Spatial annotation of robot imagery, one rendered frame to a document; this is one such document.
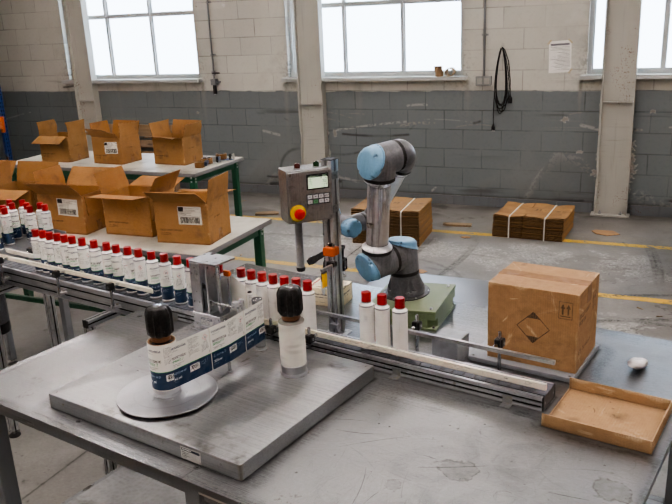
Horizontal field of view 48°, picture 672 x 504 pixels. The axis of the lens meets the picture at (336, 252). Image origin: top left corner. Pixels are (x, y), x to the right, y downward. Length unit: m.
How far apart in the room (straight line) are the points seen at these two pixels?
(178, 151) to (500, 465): 5.21
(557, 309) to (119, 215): 2.93
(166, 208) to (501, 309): 2.37
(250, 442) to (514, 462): 0.71
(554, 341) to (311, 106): 6.36
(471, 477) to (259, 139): 7.28
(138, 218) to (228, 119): 4.71
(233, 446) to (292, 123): 6.88
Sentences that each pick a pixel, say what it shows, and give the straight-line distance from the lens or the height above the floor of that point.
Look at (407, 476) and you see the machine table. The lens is 2.05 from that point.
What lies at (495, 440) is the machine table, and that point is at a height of 0.83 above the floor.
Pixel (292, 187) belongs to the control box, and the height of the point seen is 1.42.
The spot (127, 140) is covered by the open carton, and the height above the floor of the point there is 0.99.
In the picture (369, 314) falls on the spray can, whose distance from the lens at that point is 2.56.
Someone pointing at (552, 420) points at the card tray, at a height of 0.86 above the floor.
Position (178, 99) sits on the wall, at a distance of 9.54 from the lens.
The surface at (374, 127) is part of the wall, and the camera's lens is 8.35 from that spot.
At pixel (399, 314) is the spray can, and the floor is 1.04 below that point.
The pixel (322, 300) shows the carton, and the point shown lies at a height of 0.85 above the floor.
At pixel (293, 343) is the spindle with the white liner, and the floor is 1.00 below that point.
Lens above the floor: 1.98
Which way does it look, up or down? 17 degrees down
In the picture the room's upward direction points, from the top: 3 degrees counter-clockwise
